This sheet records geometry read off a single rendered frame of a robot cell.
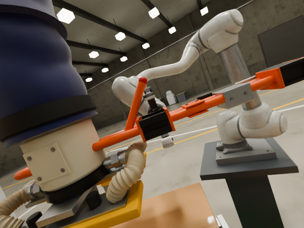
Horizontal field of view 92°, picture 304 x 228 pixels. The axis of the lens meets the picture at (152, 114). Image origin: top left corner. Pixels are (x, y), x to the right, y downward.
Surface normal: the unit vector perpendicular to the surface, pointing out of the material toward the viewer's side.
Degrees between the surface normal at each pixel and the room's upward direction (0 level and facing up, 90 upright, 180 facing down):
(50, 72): 75
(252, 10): 90
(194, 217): 0
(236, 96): 90
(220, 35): 105
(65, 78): 79
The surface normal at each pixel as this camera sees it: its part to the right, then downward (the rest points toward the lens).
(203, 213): -0.36, -0.93
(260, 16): -0.39, 0.25
